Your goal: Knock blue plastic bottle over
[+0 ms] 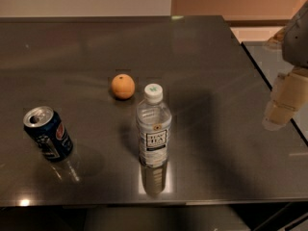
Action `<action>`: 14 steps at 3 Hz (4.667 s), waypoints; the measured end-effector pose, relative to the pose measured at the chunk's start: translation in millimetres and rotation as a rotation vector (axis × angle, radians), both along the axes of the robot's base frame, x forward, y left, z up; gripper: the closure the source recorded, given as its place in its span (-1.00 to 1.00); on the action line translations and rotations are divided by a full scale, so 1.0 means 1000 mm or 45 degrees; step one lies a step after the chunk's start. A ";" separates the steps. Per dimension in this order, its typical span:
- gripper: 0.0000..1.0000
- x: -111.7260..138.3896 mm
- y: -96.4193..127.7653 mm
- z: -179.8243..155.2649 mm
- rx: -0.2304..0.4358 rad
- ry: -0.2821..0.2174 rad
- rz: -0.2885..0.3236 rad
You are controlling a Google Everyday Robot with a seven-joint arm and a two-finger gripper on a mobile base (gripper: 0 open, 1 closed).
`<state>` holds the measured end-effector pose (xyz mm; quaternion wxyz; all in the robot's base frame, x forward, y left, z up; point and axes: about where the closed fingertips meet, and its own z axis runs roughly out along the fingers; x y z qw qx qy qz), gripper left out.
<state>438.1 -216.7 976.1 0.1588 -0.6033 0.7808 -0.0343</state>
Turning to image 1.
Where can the orange fruit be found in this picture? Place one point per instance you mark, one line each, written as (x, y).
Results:
(123, 86)

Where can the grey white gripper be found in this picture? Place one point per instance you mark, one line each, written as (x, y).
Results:
(296, 43)

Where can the blue pepsi soda can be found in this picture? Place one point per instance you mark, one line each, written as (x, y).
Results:
(45, 127)

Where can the clear plastic water bottle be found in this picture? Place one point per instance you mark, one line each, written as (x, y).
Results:
(153, 118)

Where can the grey side table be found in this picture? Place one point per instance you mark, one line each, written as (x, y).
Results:
(269, 63)

